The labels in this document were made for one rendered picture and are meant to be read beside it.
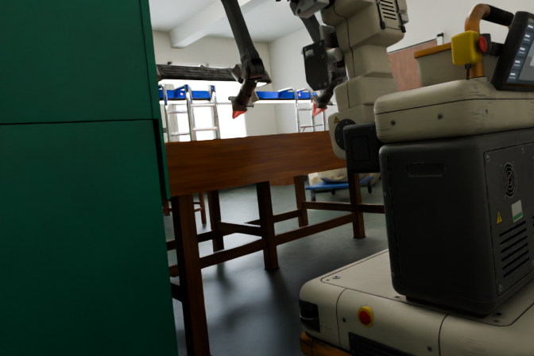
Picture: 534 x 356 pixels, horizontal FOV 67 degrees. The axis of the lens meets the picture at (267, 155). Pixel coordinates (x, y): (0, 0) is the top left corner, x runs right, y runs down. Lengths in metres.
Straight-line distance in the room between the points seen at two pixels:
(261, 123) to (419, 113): 7.58
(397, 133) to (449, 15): 5.54
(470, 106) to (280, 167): 0.90
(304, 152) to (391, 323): 0.89
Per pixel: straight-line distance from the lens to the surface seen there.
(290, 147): 1.71
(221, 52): 8.22
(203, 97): 2.49
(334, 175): 4.83
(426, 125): 0.99
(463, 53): 1.02
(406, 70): 6.68
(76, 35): 1.31
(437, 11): 6.61
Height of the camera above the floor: 0.70
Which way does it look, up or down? 1 degrees down
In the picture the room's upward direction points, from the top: 6 degrees counter-clockwise
